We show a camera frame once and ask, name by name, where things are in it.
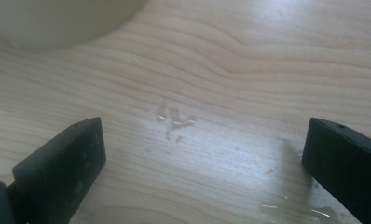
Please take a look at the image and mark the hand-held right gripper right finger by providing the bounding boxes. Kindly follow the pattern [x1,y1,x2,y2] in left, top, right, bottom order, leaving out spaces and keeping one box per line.
[301,117,371,224]

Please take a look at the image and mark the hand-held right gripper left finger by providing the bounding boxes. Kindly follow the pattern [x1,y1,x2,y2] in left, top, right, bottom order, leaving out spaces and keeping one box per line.
[6,116,107,224]

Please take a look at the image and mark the white round bowl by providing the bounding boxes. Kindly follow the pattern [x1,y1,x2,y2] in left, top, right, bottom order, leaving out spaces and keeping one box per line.
[0,0,149,50]

